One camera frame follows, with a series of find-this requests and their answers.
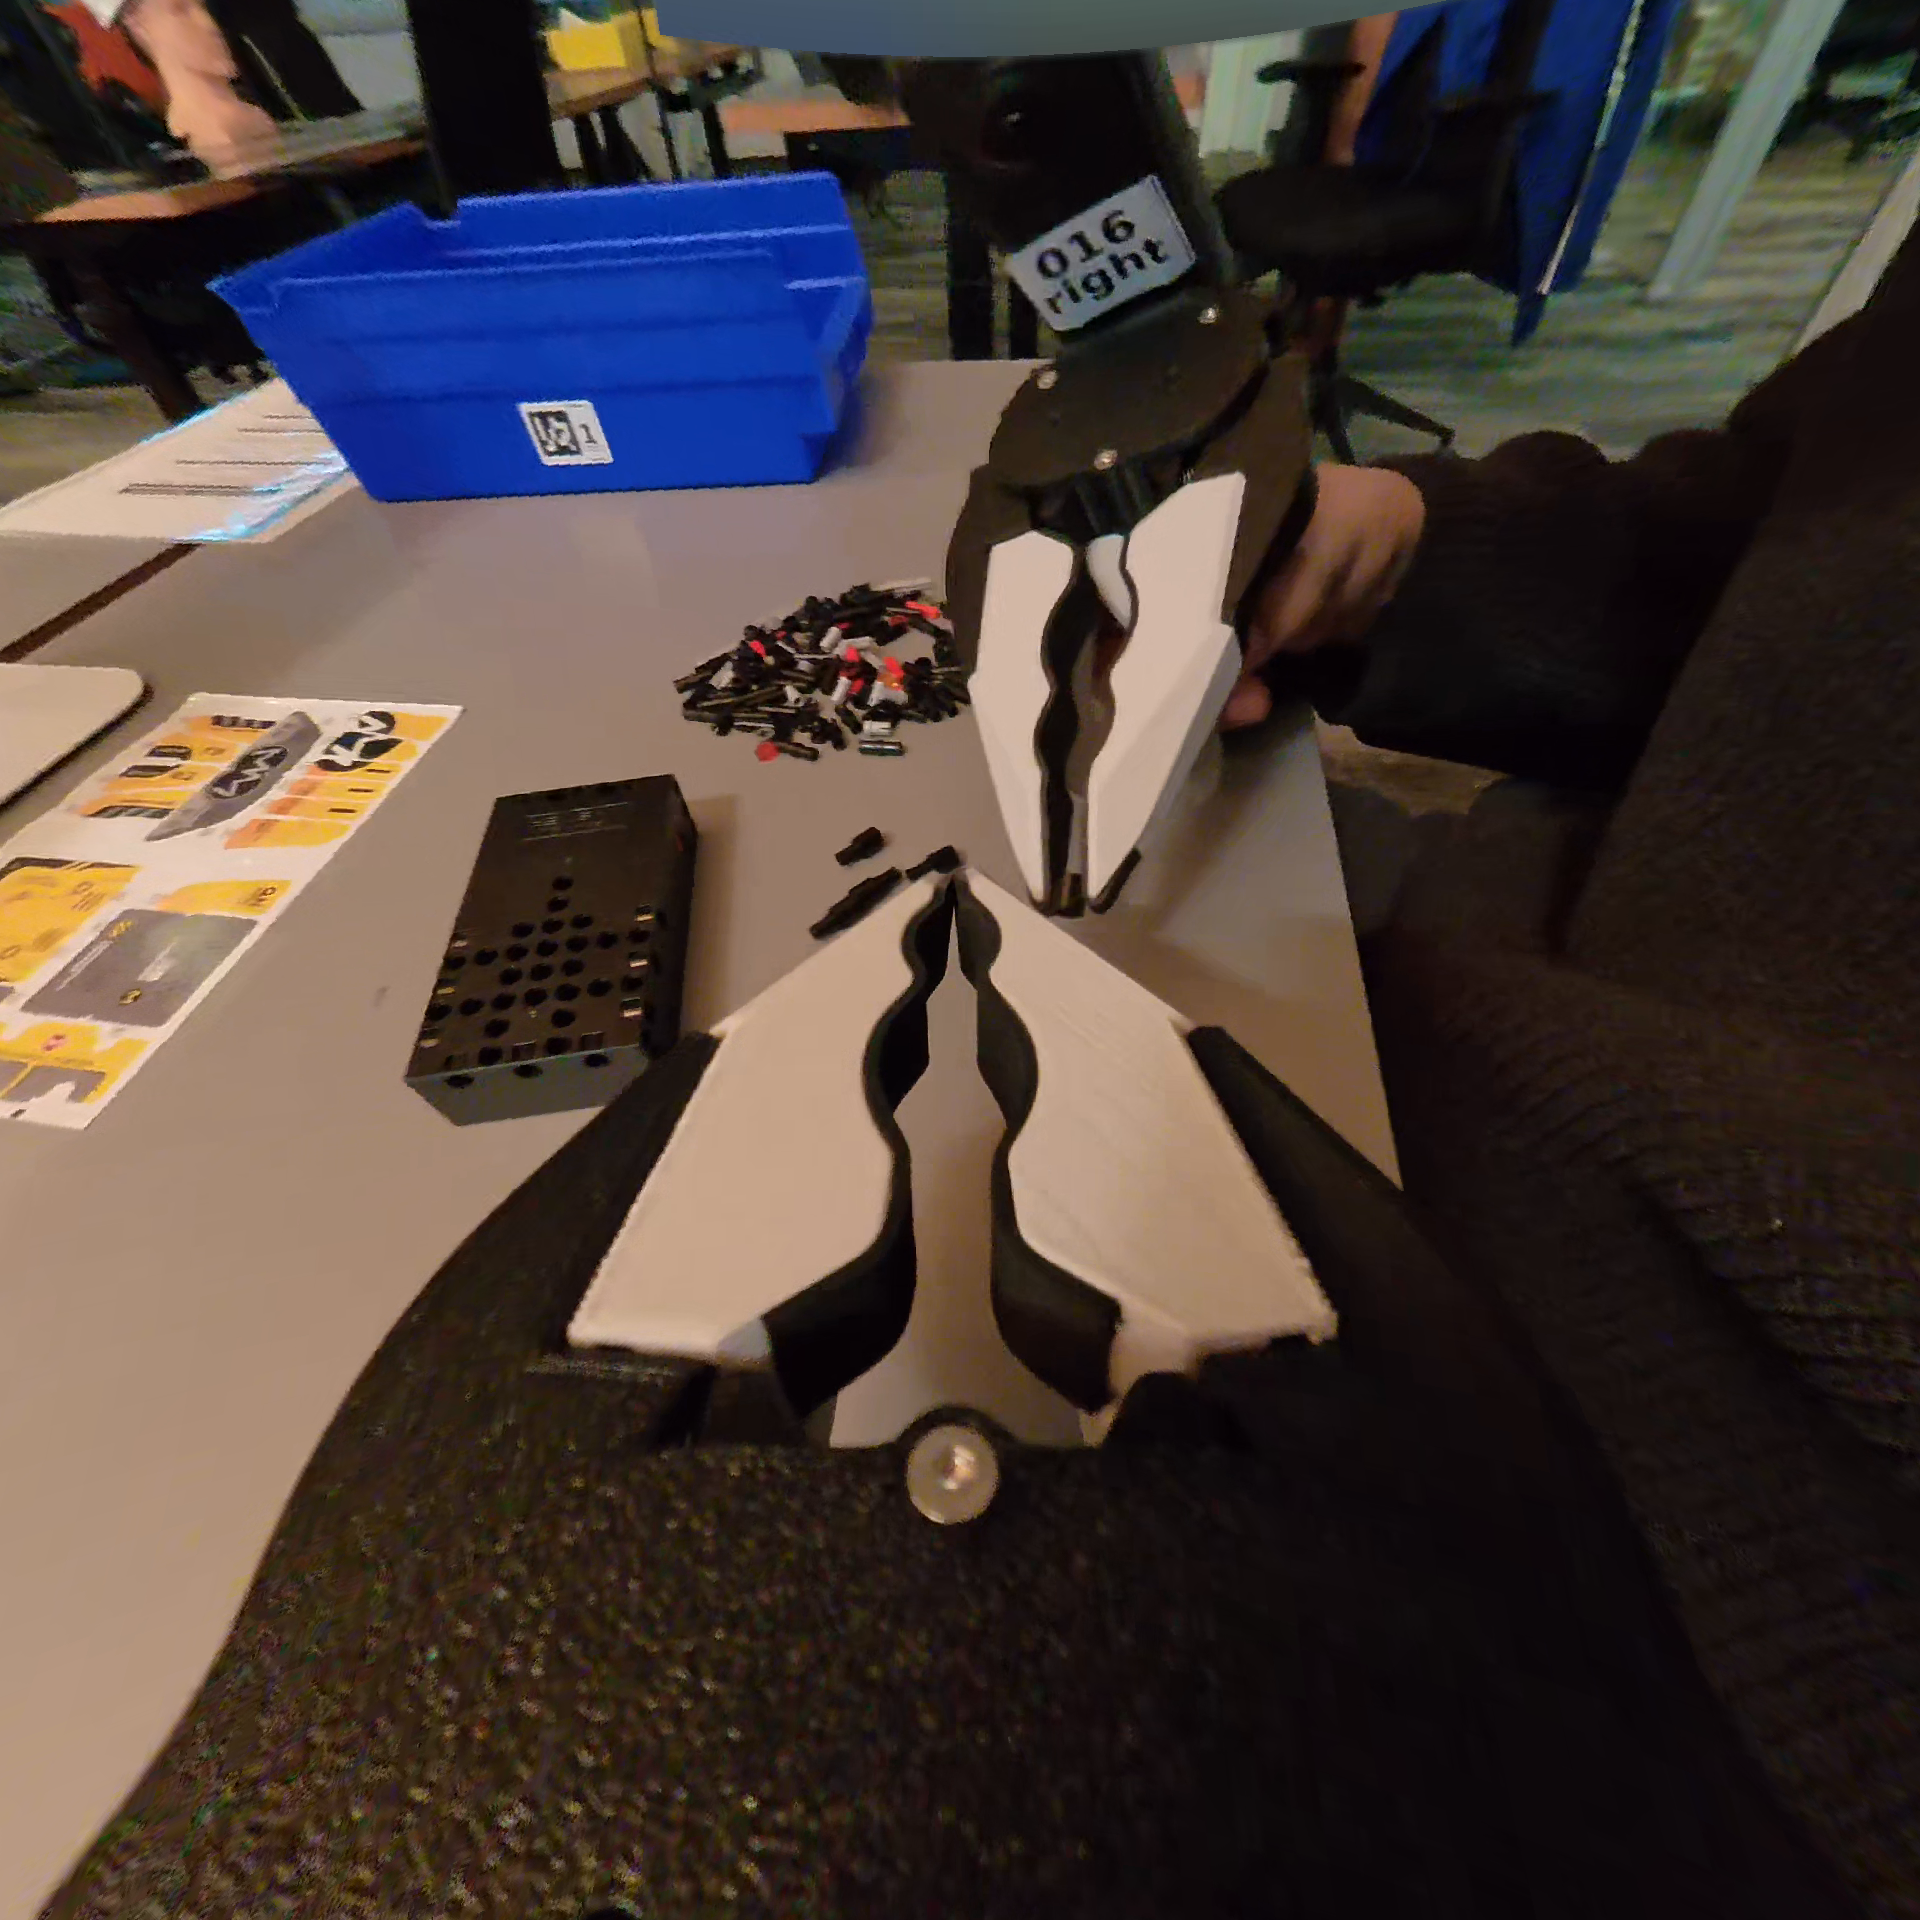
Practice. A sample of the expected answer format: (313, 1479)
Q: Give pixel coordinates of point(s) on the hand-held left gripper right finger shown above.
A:
(1171, 1184)

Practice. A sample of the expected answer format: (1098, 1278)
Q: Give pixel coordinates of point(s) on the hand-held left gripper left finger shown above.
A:
(734, 1184)

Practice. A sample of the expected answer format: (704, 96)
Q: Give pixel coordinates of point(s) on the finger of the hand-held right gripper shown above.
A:
(1185, 646)
(1012, 675)

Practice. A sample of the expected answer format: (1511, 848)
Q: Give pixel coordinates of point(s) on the pile of small plastic pins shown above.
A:
(810, 675)

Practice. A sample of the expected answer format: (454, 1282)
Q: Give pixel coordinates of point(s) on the person's right forearm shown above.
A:
(1576, 599)

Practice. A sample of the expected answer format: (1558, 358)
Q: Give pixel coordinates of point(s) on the person's right hand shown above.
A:
(1350, 555)

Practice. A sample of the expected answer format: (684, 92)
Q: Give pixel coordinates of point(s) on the short black stubby pin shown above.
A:
(857, 844)

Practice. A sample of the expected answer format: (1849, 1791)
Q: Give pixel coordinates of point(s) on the black office chair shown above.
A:
(1350, 224)

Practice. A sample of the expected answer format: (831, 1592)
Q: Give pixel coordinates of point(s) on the long black joined pin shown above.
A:
(856, 906)

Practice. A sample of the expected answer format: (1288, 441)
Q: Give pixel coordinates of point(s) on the black perforated plastic block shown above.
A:
(555, 902)

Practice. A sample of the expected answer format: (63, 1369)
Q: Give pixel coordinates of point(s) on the blue storage bin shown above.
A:
(674, 345)

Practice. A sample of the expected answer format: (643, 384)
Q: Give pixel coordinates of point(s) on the blue striped jacket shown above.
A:
(1590, 150)

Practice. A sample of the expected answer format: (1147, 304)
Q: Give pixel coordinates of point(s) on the yellow sticker sheet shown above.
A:
(224, 780)

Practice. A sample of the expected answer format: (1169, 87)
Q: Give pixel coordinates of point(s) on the white printed paper sheet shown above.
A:
(195, 464)

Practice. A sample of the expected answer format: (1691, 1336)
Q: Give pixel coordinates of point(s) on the wooden background desk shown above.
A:
(180, 195)

